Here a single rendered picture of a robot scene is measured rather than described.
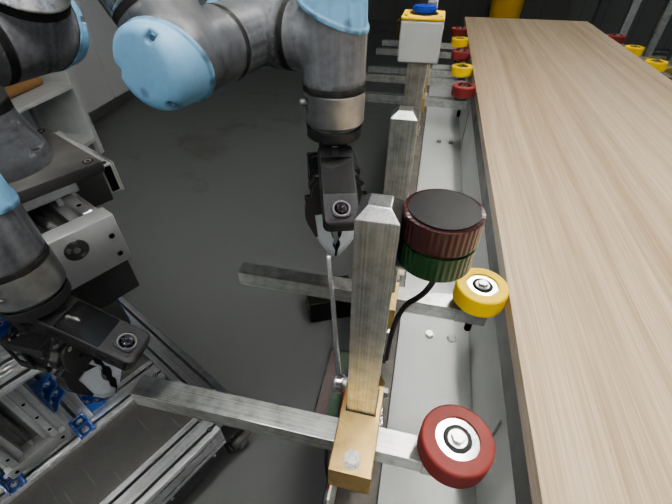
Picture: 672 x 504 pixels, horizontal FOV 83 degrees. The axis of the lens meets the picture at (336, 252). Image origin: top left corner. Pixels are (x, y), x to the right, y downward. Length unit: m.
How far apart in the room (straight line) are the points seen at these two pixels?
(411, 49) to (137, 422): 1.22
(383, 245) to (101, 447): 1.19
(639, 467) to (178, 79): 0.59
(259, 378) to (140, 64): 1.33
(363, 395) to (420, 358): 0.41
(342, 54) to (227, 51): 0.12
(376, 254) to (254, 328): 1.44
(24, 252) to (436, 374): 0.71
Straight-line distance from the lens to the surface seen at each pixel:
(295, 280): 0.67
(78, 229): 0.67
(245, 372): 1.60
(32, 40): 0.78
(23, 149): 0.76
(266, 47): 0.48
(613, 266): 0.79
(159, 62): 0.38
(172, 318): 1.87
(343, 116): 0.47
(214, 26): 0.42
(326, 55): 0.45
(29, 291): 0.50
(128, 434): 1.37
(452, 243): 0.28
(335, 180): 0.48
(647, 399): 0.62
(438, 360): 0.88
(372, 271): 0.32
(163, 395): 0.58
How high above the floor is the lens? 1.33
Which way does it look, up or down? 41 degrees down
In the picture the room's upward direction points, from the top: straight up
